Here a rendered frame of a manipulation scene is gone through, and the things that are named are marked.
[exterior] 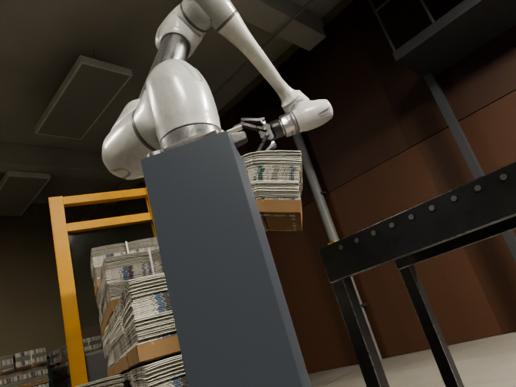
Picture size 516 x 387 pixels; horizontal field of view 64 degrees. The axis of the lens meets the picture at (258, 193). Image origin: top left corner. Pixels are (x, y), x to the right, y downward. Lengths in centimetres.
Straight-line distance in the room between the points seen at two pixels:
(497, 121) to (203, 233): 394
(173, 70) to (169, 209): 35
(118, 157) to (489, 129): 387
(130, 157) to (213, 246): 40
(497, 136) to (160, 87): 384
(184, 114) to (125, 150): 23
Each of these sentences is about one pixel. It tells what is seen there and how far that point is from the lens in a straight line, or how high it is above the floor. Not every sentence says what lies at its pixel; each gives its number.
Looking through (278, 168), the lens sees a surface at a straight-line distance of 144.
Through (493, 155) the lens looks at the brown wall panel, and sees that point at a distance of 451.
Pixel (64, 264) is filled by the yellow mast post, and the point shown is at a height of 136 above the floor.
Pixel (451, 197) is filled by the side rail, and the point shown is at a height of 78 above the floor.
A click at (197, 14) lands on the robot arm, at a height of 165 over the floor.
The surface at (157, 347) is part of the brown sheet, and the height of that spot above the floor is 63.
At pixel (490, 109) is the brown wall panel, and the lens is 459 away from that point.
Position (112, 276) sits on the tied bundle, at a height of 98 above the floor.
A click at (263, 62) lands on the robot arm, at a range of 163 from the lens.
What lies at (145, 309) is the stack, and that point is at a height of 74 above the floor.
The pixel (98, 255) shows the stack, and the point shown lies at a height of 124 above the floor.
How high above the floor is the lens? 58
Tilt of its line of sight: 19 degrees up
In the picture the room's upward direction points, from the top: 17 degrees counter-clockwise
